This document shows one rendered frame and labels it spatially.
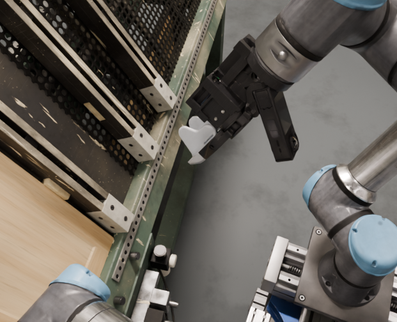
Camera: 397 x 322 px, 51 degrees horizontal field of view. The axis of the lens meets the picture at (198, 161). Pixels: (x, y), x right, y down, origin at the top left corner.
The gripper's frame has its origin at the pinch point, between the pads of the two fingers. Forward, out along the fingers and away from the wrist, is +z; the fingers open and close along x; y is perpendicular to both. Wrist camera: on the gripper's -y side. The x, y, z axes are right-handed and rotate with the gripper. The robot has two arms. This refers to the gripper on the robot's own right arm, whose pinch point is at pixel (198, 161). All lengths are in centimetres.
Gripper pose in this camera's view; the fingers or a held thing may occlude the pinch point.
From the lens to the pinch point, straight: 64.9
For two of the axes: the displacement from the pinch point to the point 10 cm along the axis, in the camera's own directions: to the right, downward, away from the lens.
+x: -4.1, 4.7, -7.8
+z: -5.6, 5.4, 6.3
